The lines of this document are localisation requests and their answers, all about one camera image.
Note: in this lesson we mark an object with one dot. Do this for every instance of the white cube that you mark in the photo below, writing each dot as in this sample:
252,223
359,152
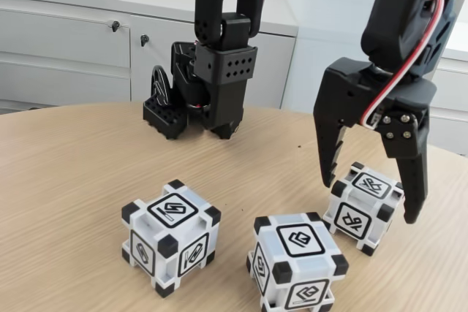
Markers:
172,209
352,220
300,240

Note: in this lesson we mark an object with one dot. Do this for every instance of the white drawer cabinet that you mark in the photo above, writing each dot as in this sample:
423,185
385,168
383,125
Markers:
453,107

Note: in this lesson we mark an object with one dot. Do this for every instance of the black round clamp knob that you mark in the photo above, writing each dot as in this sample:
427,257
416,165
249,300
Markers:
158,87

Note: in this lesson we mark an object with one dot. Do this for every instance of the white cube, S-shaped symbol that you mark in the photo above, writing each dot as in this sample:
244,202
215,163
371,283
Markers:
172,209

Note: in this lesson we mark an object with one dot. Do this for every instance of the black cabinet door key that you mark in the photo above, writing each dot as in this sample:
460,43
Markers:
115,26
144,39

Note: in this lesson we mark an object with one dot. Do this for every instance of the white cabinet with doors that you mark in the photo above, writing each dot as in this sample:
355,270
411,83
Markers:
55,52

